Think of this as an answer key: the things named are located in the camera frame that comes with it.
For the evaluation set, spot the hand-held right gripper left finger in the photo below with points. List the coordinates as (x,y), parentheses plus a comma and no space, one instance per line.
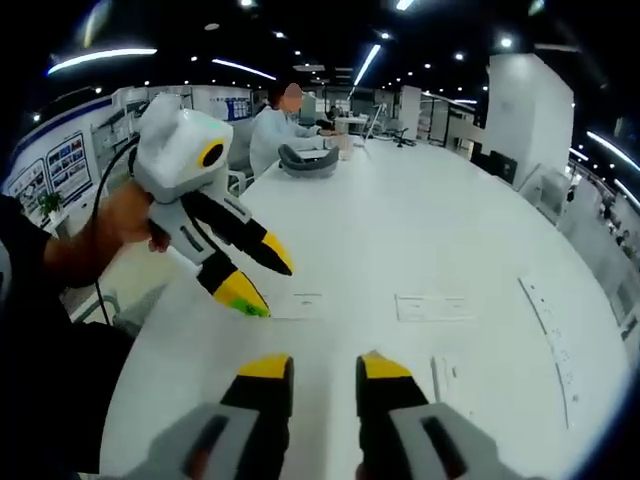
(240,430)

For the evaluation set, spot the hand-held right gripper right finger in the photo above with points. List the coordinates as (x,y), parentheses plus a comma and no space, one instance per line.
(400,430)

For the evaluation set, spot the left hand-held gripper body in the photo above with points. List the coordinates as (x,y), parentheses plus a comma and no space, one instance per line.
(175,155)

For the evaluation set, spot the person's left hand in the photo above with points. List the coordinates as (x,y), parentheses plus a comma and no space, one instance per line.
(127,215)

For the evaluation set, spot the white container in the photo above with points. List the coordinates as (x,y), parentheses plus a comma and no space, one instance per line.
(343,148)

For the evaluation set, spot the potted green plant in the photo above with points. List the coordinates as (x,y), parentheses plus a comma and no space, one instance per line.
(51,204)

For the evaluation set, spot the black monitor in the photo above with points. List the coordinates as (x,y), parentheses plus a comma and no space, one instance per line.
(505,170)

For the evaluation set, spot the wall poster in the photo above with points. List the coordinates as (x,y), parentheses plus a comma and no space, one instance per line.
(27,185)
(70,162)

